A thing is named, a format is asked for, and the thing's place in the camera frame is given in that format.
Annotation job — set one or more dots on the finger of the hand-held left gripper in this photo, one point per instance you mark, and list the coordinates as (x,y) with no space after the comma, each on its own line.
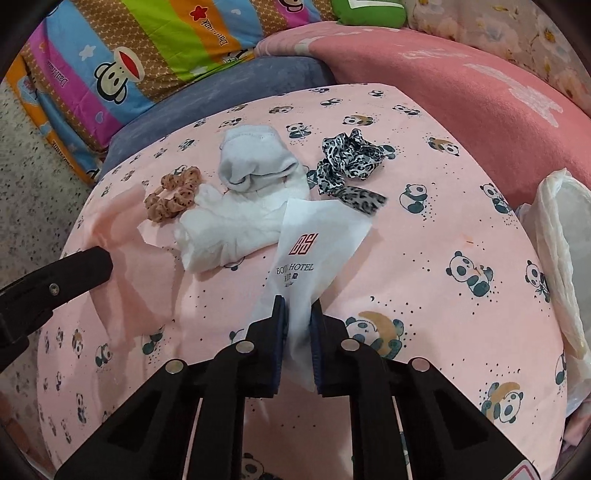
(60,281)

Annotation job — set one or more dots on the light grey sock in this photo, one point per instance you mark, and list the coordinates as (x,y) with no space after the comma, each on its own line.
(258,157)

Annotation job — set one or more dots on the white crumpled tissue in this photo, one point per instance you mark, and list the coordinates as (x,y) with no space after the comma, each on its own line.
(221,230)

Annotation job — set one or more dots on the colourful monkey striped pillow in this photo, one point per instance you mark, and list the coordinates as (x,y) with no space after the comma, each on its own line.
(138,60)

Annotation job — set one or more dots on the pink panda print cloth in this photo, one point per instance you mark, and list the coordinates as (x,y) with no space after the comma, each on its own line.
(438,230)

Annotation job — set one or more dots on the brown spotted scrunchie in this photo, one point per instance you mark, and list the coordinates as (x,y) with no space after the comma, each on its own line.
(161,203)

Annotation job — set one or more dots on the bin with white plastic liner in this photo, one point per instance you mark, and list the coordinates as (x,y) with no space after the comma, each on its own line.
(554,230)

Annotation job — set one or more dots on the pink blanket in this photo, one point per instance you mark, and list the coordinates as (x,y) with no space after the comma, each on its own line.
(461,106)

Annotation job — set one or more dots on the green cushion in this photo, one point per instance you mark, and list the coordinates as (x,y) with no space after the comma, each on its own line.
(369,11)

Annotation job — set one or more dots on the floral sofa cover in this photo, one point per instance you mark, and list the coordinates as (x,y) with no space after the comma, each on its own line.
(485,27)

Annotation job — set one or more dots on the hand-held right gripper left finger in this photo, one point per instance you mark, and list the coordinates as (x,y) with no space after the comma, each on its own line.
(277,323)

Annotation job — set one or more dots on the white paper bag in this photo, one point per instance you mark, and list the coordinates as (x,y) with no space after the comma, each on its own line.
(314,249)

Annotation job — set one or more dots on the black white leopard scrunchie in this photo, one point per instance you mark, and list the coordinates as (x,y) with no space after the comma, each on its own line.
(341,161)

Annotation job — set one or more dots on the blue grey sofa cushion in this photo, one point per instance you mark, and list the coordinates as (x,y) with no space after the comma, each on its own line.
(231,78)

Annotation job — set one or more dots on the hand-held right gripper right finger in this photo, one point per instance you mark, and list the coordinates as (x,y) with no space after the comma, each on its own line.
(316,337)

